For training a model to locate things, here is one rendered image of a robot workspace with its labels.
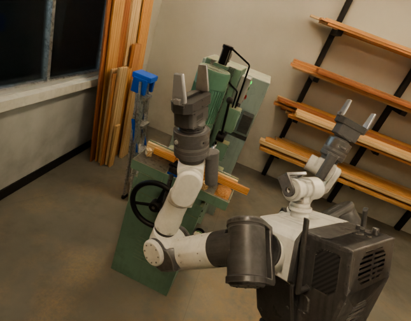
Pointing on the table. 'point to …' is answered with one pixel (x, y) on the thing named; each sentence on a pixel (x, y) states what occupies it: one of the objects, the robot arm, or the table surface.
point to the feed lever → (224, 121)
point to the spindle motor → (215, 78)
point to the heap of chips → (222, 192)
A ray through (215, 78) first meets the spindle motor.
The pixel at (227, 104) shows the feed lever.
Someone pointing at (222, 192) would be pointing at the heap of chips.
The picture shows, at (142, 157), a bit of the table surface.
